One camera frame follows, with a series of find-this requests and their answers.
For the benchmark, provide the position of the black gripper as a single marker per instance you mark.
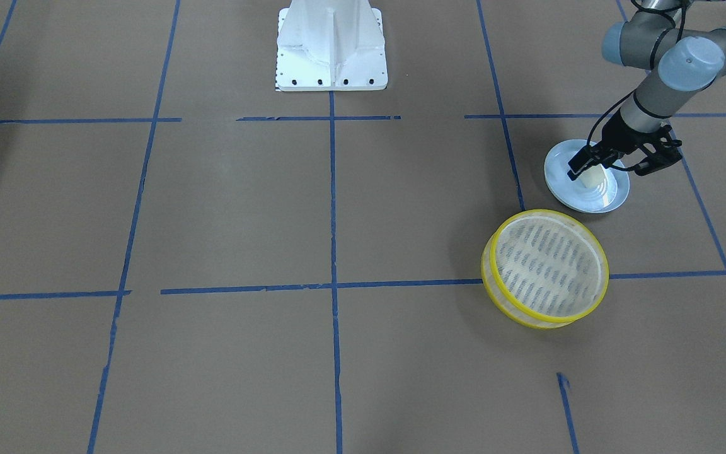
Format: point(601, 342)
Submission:
point(617, 137)

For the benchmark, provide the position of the white steamed bun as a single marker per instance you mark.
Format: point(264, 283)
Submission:
point(594, 178)

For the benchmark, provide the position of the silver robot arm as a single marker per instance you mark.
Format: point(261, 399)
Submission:
point(680, 63)

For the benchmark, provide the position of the yellow round steamer basket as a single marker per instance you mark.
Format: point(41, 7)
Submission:
point(544, 270)

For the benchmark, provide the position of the light blue plate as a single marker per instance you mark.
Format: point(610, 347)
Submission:
point(571, 193)

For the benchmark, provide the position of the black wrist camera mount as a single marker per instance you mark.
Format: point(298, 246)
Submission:
point(661, 150)

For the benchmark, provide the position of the white pedestal column base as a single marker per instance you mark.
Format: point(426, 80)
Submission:
point(330, 45)

